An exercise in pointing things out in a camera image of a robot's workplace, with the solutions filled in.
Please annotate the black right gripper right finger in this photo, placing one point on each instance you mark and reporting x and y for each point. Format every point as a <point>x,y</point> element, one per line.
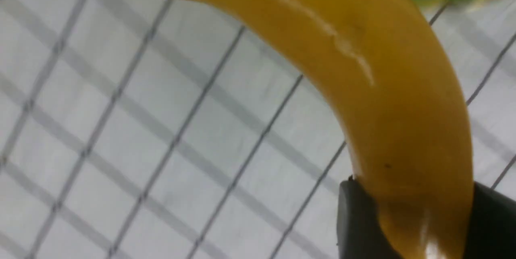
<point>492,226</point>

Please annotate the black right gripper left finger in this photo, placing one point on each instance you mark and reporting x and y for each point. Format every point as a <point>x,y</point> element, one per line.
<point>359,235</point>

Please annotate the yellow toy banana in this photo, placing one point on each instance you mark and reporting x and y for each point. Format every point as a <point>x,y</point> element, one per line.
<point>381,68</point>

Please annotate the white checkered tablecloth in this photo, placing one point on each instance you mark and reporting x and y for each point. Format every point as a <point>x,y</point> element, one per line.
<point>159,129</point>

